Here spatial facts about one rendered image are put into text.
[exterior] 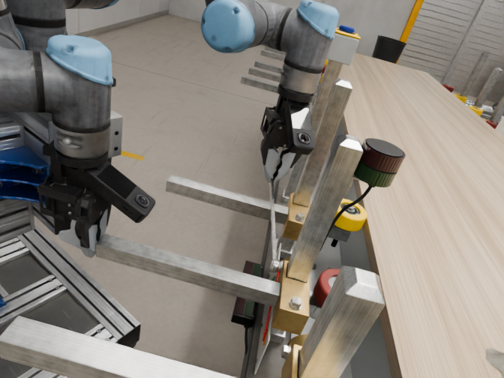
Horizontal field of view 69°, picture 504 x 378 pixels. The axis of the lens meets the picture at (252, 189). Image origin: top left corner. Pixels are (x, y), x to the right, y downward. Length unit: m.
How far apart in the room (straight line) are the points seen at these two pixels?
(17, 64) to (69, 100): 0.06
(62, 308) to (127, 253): 0.79
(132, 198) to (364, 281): 0.38
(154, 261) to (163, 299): 1.07
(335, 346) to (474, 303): 0.45
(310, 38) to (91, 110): 0.38
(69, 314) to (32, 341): 0.97
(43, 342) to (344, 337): 0.29
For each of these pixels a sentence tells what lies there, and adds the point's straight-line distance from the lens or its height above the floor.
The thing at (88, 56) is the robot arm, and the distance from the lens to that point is 0.51.
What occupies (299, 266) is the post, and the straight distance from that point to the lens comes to 0.64.
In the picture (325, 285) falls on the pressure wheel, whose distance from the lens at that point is 0.62.
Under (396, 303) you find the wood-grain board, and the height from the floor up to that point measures 0.90.
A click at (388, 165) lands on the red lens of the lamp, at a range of 0.53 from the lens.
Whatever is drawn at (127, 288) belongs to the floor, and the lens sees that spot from 1.75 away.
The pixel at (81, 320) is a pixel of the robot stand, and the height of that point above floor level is 0.21.
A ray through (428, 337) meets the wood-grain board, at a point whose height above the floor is 0.90.
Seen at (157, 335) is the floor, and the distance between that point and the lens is 1.60.
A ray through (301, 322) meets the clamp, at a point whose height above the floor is 0.85.
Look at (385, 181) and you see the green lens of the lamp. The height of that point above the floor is 1.10.
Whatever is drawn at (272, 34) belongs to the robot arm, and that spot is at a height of 1.21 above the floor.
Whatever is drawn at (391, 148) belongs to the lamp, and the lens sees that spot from 0.55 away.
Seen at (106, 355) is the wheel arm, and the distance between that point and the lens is 0.42.
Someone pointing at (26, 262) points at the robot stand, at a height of 0.21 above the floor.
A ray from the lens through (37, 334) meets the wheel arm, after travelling 0.44.
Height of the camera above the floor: 1.31
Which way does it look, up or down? 31 degrees down
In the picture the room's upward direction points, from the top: 15 degrees clockwise
